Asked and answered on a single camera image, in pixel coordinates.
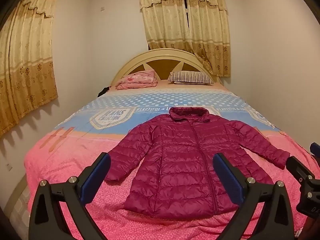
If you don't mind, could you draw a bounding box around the magenta puffer down jacket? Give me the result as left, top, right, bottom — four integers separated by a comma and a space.
105, 107, 290, 220

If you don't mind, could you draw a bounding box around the beige side curtain left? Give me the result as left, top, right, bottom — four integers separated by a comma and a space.
1, 0, 58, 134

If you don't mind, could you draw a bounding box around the cream wooden headboard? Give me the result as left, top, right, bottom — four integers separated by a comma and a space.
111, 48, 210, 86

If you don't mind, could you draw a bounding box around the beige window curtain centre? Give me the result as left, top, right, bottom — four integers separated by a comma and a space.
139, 0, 231, 77

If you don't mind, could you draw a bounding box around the striped pillow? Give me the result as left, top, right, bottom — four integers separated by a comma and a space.
168, 70, 214, 85

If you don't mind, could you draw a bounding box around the folded pink blanket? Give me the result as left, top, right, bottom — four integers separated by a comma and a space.
115, 70, 158, 90

